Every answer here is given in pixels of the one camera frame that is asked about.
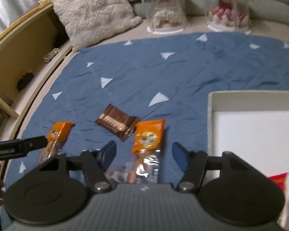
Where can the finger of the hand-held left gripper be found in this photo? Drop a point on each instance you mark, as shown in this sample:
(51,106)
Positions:
(33,144)

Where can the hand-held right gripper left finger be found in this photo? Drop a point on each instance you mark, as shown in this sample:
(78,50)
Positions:
(109,154)

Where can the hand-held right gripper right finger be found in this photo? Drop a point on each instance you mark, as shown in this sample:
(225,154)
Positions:
(179,156)

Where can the orange snack packet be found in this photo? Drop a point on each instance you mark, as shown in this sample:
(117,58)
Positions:
(148,137)
(56,134)

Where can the brown snack packet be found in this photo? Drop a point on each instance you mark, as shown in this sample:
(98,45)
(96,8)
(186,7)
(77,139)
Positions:
(116,121)

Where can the white cardboard box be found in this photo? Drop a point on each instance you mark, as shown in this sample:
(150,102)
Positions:
(250,134)

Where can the red snack packet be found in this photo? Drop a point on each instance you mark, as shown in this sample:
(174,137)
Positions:
(279,180)

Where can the person's left hand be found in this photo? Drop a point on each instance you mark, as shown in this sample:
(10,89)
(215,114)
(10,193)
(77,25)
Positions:
(0,190)

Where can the small black object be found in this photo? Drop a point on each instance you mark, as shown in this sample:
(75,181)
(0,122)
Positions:
(25,80)

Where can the blue blanket with white triangles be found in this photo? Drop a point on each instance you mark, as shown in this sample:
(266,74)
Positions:
(183,77)

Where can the wooden shelf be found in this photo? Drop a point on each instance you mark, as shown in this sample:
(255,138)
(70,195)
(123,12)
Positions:
(19,53)

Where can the white fluffy pillow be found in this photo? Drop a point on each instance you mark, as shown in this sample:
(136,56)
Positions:
(94,12)

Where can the beige plush toy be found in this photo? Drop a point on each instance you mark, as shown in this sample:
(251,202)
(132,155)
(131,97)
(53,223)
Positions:
(166,12)

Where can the grey curtain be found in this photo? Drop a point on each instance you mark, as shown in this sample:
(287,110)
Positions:
(14,0)

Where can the clear display case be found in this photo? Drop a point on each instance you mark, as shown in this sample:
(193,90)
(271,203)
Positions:
(163,7)
(227,7)

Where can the red and pink doll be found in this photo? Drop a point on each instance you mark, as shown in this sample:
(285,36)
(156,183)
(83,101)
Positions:
(225,8)

